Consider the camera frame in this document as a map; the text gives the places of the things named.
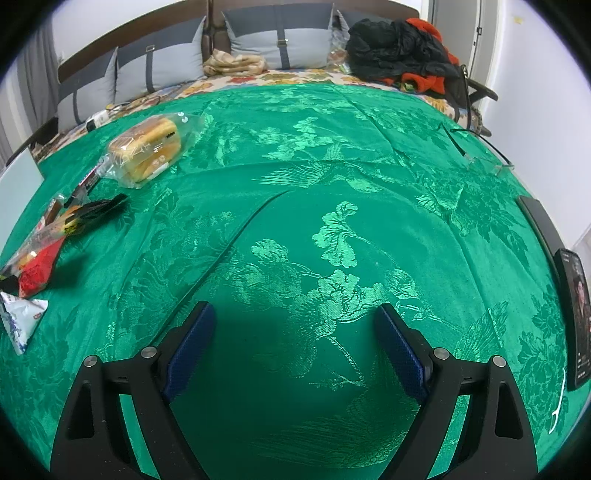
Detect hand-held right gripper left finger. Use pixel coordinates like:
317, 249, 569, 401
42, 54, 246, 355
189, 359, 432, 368
50, 301, 218, 480

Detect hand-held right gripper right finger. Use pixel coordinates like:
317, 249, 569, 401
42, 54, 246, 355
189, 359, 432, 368
373, 302, 540, 480

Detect red snack packet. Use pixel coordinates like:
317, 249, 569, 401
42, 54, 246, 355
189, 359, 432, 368
16, 235, 68, 298

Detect dark brown snack stick packet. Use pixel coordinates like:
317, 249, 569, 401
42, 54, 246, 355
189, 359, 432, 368
67, 154, 114, 206

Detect bread loaf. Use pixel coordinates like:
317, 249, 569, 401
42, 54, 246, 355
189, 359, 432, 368
99, 112, 206, 190

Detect white storage box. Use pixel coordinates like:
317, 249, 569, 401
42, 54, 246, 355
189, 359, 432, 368
0, 148, 43, 252

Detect white floss pick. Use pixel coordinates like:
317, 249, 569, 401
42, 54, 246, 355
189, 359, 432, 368
549, 367, 568, 435

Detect black and yellow snack packet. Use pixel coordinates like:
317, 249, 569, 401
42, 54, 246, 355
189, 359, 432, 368
65, 193, 130, 234

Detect white and blue snack packet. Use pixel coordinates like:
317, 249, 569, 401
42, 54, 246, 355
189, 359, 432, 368
0, 291, 49, 356

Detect black smartphone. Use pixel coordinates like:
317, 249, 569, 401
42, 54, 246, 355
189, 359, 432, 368
553, 248, 591, 392

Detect black tablet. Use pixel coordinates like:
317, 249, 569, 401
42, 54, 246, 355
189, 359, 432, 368
516, 195, 566, 259

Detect green embroidered blanket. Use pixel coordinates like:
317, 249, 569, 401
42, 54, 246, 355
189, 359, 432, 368
0, 83, 591, 480

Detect dark chair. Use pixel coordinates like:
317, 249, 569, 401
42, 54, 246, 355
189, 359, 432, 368
455, 64, 500, 136

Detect red orange garment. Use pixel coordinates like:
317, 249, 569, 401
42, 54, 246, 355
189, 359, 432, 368
399, 17, 462, 95

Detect floral bedsheet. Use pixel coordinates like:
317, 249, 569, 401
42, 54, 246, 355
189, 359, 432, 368
32, 67, 485, 162

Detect folded beige cloth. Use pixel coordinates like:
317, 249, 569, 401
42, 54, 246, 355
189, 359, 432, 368
203, 50, 269, 78

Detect clear plastic food bag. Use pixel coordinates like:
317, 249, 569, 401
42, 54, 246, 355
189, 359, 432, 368
327, 28, 354, 75

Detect grey curtain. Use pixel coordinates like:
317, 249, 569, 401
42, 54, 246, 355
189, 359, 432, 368
0, 14, 61, 158

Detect white door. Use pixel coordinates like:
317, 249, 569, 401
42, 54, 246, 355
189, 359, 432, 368
427, 0, 492, 88

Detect clear frame eyeglasses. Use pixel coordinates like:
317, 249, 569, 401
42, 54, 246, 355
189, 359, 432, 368
438, 121, 514, 177

